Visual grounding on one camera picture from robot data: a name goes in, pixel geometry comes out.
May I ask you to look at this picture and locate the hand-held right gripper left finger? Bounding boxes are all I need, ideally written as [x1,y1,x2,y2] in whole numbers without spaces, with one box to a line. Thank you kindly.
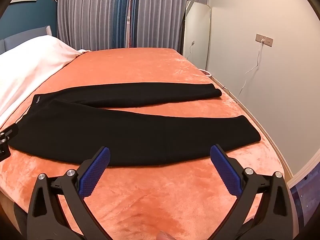
[26,146,111,240]

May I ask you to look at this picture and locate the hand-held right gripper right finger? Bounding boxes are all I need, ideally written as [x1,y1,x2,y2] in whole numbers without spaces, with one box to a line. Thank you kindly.
[210,144,300,240]

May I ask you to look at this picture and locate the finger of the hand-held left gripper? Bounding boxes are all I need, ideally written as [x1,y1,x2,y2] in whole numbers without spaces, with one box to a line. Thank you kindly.
[0,124,20,144]
[0,144,11,160]

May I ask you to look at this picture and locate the black pants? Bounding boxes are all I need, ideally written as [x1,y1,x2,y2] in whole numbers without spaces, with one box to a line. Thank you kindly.
[9,82,262,167]

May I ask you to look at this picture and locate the person's right hand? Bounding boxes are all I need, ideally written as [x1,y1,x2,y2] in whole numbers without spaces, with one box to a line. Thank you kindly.
[155,231,173,240]

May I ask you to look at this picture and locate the white pillow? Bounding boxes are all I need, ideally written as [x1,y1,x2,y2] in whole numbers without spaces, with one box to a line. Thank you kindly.
[0,35,89,127]

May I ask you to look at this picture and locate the blue speckled rug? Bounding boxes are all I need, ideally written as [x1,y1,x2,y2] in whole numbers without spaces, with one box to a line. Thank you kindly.
[287,152,320,240]

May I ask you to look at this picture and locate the blue padded headboard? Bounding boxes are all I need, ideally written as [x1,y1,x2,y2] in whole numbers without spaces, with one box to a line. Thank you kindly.
[0,26,52,55]

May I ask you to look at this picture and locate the standing mirror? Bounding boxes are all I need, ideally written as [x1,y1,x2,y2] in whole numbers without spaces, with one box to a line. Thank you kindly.
[182,0,211,72]

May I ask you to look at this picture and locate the blue curtain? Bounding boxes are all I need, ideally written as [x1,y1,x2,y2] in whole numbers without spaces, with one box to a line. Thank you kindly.
[112,0,140,49]

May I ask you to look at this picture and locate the beige bed frame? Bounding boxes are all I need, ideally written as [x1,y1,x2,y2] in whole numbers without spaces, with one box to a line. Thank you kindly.
[212,76,294,183]

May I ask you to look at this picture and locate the white charger cable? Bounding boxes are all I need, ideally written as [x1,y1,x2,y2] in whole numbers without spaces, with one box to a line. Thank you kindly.
[236,38,267,98]

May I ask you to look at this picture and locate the beige wall socket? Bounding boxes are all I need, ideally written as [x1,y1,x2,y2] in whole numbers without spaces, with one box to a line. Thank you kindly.
[255,33,273,47]

